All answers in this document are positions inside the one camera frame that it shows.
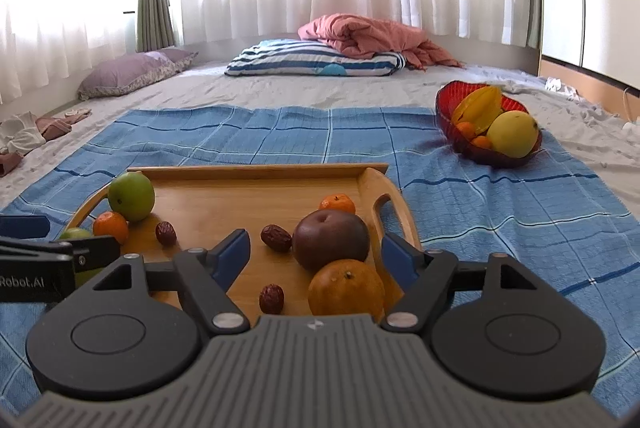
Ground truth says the dried red date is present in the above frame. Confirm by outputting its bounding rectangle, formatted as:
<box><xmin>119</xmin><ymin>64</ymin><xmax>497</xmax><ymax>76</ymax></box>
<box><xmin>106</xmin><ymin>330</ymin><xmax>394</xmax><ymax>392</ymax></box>
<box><xmin>155</xmin><ymin>221</ymin><xmax>177</xmax><ymax>247</ymax></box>
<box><xmin>260</xmin><ymin>224</ymin><xmax>293</xmax><ymax>254</ymax></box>
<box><xmin>259</xmin><ymin>284</ymin><xmax>285</xmax><ymax>315</ymax></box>

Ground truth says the orange mandarin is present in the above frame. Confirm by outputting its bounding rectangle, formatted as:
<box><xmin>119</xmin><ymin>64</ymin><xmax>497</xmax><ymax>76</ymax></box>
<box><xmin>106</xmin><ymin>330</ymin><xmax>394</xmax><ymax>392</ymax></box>
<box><xmin>92</xmin><ymin>211</ymin><xmax>129</xmax><ymax>245</ymax></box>

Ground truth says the dark red apple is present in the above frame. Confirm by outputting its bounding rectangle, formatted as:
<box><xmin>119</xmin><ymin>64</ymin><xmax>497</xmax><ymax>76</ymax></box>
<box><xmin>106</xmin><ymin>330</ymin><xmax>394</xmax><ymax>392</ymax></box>
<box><xmin>293</xmin><ymin>209</ymin><xmax>370</xmax><ymax>272</ymax></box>

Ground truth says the large green apple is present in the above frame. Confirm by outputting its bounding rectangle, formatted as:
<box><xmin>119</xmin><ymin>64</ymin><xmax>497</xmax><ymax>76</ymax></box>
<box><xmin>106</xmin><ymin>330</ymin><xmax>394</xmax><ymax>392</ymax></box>
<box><xmin>58</xmin><ymin>228</ymin><xmax>103</xmax><ymax>287</ymax></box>

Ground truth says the wooden serving tray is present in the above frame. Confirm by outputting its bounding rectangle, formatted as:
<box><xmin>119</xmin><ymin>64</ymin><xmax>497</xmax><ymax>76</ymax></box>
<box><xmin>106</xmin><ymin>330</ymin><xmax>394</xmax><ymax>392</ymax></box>
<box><xmin>62</xmin><ymin>161</ymin><xmax>424</xmax><ymax>328</ymax></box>

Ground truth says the small orange on tray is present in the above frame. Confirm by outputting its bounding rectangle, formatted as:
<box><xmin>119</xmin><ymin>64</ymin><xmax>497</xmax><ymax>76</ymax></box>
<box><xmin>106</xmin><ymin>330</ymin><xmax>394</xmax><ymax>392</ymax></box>
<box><xmin>307</xmin><ymin>259</ymin><xmax>385</xmax><ymax>321</ymax></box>

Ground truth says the small clothes pile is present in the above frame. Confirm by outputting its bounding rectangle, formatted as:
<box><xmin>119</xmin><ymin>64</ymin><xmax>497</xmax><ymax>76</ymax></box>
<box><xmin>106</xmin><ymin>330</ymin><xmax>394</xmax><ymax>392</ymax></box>
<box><xmin>0</xmin><ymin>110</ymin><xmax>91</xmax><ymax>177</ymax></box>

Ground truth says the small mandarin behind apple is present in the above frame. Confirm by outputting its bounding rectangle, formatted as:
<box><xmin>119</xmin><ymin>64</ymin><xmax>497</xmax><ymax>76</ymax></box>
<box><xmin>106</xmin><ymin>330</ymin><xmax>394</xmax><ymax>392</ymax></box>
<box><xmin>318</xmin><ymin>193</ymin><xmax>356</xmax><ymax>214</ymax></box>

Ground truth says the blue checked blanket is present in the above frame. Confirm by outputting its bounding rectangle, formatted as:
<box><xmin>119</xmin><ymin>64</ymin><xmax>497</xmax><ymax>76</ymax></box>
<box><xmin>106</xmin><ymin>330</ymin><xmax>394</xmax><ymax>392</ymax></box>
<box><xmin>1</xmin><ymin>106</ymin><xmax>639</xmax><ymax>416</ymax></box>

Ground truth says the small orange in bowl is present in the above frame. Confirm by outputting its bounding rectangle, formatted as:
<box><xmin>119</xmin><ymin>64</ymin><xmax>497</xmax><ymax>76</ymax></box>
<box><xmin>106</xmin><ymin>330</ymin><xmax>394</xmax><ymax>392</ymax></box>
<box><xmin>471</xmin><ymin>136</ymin><xmax>492</xmax><ymax>151</ymax></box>
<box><xmin>456</xmin><ymin>122</ymin><xmax>477</xmax><ymax>142</ymax></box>

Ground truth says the yellow starfruit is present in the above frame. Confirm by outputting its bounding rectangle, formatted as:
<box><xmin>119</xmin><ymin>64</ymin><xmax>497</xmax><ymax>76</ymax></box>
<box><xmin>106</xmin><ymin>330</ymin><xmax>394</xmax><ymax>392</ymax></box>
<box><xmin>451</xmin><ymin>86</ymin><xmax>502</xmax><ymax>136</ymax></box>

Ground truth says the purple pillow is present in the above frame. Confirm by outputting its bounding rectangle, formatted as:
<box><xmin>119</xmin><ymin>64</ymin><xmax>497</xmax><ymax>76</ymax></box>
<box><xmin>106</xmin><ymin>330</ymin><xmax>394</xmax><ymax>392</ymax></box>
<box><xmin>77</xmin><ymin>48</ymin><xmax>198</xmax><ymax>101</ymax></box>

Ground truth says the red glass fruit bowl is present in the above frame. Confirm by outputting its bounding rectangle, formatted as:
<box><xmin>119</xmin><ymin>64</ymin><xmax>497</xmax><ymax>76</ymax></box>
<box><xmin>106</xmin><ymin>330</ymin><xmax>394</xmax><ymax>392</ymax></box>
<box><xmin>435</xmin><ymin>80</ymin><xmax>542</xmax><ymax>168</ymax></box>

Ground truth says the white bed sheet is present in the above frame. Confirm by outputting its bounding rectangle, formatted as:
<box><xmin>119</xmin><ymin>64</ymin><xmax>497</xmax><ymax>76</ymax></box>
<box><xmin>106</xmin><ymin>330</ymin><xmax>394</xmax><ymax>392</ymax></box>
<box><xmin>1</xmin><ymin>63</ymin><xmax>639</xmax><ymax>214</ymax></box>

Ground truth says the striped blue white pillow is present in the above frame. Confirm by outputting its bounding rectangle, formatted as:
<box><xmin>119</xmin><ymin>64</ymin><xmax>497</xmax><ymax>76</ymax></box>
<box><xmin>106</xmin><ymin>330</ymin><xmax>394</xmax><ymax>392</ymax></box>
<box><xmin>224</xmin><ymin>39</ymin><xmax>407</xmax><ymax>77</ymax></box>

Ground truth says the pink crumpled quilt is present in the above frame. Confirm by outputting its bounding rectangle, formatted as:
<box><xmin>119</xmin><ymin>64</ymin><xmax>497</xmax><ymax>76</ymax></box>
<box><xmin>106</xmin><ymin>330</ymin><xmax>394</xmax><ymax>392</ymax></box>
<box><xmin>297</xmin><ymin>13</ymin><xmax>462</xmax><ymax>70</ymax></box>

